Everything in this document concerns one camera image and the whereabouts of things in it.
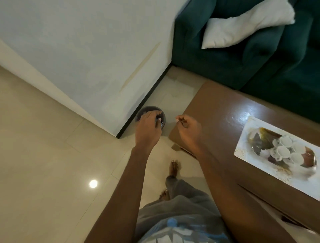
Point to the person's right hand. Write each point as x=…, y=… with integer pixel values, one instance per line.
x=191, y=134

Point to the person's left hand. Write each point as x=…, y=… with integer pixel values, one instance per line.
x=147, y=131

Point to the person's left thumb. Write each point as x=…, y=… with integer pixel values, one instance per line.
x=158, y=123

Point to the person's right thumb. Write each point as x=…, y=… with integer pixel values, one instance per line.
x=181, y=123

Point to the dark round bowl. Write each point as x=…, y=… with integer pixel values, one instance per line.
x=163, y=117

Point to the person's left forearm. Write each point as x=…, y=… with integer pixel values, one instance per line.
x=120, y=195

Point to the person's right forearm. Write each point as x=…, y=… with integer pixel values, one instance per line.
x=232, y=197

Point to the brown wooden coffee table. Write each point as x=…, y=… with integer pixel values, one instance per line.
x=217, y=112

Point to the person's right foot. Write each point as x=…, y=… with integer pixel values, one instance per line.
x=174, y=169

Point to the person's foot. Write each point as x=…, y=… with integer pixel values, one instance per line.
x=164, y=195
x=174, y=169

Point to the person's left foot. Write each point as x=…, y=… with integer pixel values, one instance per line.
x=164, y=195

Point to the grey trousers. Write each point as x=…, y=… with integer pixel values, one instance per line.
x=185, y=197

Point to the white box with cup picture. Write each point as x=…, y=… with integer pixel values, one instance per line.
x=277, y=152

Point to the grey shirt with blue print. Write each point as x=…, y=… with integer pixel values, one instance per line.
x=180, y=230

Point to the dark green sofa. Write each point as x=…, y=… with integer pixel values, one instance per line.
x=270, y=60

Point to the white cushion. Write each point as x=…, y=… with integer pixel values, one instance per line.
x=240, y=25

